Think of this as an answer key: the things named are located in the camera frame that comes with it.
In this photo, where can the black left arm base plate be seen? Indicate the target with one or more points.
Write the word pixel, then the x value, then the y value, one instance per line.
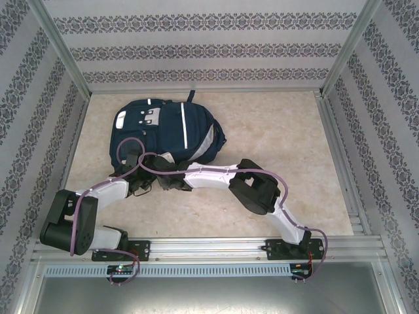
pixel 140 250

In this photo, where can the aluminium side rail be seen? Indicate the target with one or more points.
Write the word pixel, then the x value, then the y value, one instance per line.
pixel 330 131

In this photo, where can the grey metal panel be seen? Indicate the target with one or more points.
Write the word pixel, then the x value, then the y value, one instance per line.
pixel 209 294

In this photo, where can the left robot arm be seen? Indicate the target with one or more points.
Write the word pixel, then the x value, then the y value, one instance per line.
pixel 65 229

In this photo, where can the navy blue backpack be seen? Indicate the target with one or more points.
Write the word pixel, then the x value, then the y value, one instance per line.
pixel 170 131

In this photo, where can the aluminium mounting rail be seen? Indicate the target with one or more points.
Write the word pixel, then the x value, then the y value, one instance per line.
pixel 203 248

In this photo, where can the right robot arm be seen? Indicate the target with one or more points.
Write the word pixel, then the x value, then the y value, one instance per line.
pixel 255 189

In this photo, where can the aluminium frame post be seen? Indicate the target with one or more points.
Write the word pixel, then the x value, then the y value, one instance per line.
pixel 352 45
pixel 59 45

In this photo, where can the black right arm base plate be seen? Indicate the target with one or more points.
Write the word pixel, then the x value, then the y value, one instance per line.
pixel 276 250

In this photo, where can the aluminium frame crossbar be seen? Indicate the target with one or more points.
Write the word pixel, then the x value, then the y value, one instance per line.
pixel 245 90

